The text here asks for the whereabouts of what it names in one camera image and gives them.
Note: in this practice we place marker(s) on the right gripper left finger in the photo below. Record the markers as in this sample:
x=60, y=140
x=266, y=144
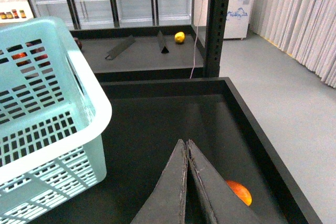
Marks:
x=167, y=202

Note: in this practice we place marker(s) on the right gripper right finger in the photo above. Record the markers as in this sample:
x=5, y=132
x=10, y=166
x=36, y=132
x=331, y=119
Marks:
x=218, y=202

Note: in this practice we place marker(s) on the light teal plastic basket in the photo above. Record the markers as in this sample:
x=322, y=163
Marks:
x=52, y=119

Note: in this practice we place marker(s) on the dark red apple right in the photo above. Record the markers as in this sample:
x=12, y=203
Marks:
x=78, y=43

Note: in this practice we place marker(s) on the red apple near orange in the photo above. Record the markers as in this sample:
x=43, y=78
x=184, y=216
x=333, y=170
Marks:
x=42, y=61

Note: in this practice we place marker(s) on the red orange mango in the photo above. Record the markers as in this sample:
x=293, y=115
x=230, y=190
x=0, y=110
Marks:
x=241, y=191

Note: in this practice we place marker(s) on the near black display tray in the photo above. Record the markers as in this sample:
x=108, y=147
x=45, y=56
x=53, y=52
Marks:
x=148, y=118

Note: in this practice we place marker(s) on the black display tray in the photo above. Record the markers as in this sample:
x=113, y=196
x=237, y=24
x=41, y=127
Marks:
x=143, y=60
x=148, y=118

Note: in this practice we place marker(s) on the far black display tray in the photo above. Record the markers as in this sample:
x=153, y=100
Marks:
x=143, y=60

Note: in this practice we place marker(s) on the flat black divider plate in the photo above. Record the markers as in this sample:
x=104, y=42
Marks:
x=120, y=47

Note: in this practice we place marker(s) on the triangular black divider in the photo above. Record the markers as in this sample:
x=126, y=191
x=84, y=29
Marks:
x=162, y=43

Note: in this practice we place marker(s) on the yellow lemon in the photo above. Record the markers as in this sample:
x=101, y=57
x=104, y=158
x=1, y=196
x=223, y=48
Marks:
x=179, y=37

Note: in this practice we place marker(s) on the white blue chest freezer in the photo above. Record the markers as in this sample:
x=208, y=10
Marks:
x=237, y=19

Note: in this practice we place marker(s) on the white vertical blinds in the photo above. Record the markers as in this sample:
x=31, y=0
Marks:
x=303, y=29

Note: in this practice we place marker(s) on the orange round fruit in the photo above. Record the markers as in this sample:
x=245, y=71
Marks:
x=19, y=56

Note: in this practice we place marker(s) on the jars on shelf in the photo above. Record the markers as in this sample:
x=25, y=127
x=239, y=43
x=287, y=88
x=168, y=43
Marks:
x=13, y=14

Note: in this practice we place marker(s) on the black perforated shelf post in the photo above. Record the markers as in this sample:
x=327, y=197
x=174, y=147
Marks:
x=215, y=27

